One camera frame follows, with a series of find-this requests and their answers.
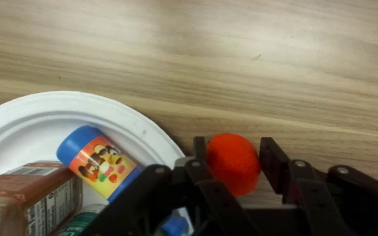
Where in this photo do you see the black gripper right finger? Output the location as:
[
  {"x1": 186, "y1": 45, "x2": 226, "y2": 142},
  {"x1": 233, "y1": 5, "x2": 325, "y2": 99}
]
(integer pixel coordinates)
[{"x1": 258, "y1": 138, "x2": 378, "y2": 236}]

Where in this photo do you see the orange lid spice jar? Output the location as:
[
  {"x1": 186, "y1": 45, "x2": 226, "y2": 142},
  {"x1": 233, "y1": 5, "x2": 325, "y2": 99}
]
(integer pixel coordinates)
[{"x1": 0, "y1": 162, "x2": 82, "y2": 236}]

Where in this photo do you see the white paper plate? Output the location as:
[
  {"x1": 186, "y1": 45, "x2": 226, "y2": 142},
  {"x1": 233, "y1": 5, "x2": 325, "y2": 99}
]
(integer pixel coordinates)
[{"x1": 0, "y1": 91, "x2": 186, "y2": 212}]

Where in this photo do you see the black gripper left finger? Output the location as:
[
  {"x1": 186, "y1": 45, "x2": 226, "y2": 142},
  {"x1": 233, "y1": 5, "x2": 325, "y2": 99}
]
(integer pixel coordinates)
[{"x1": 79, "y1": 137, "x2": 259, "y2": 236}]

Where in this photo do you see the blue cap small bottle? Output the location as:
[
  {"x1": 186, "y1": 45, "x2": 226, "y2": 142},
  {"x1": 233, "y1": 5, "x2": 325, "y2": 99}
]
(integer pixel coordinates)
[{"x1": 56, "y1": 127, "x2": 142, "y2": 203}]

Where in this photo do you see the white bottle green label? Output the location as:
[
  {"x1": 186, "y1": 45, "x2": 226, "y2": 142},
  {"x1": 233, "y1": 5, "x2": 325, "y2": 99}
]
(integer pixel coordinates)
[{"x1": 56, "y1": 212, "x2": 98, "y2": 236}]

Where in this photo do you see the red plastic strawberry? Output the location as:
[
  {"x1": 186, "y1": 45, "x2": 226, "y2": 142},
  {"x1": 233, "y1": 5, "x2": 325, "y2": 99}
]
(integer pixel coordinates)
[{"x1": 205, "y1": 134, "x2": 261, "y2": 196}]

